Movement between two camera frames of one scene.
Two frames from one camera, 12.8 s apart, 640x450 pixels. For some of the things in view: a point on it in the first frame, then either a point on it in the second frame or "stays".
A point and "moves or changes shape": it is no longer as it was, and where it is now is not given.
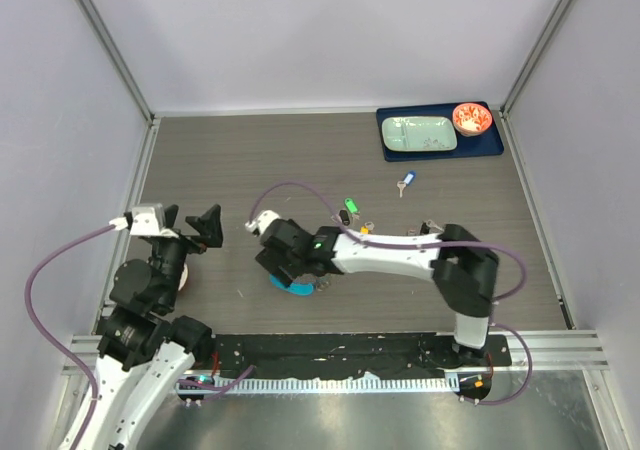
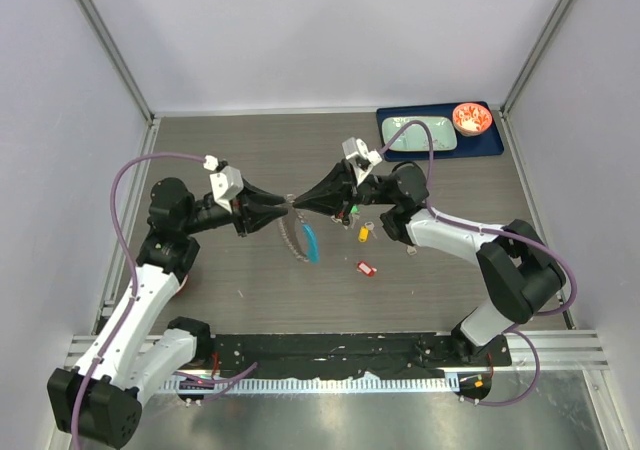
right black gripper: [273, 260] → [337, 192]
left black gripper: [209, 225] → [252, 216]
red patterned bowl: [471, 119] stays
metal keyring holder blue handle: [297, 288] moves or changes shape
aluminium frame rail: [88, 343] stays
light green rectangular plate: [418, 133] stays
